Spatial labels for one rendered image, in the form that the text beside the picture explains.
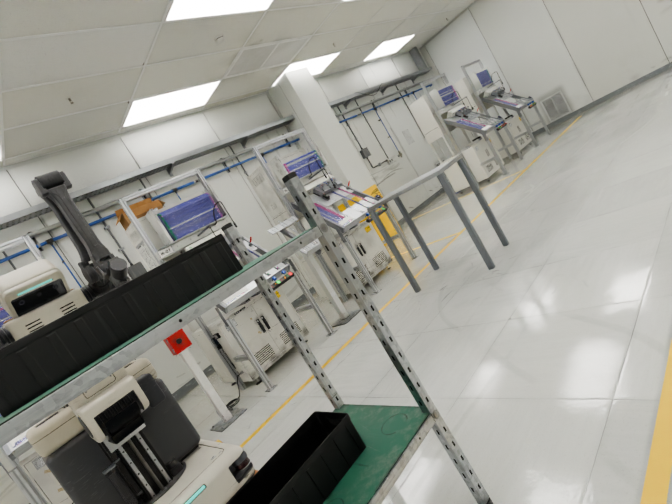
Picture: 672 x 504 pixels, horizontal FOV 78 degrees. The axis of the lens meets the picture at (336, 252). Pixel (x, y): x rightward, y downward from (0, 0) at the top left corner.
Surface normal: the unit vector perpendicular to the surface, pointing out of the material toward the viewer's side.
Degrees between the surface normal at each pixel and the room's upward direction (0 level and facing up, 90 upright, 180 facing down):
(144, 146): 90
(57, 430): 90
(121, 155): 90
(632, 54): 90
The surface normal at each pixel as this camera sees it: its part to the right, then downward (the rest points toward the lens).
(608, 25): -0.62, 0.45
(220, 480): 0.61, -0.28
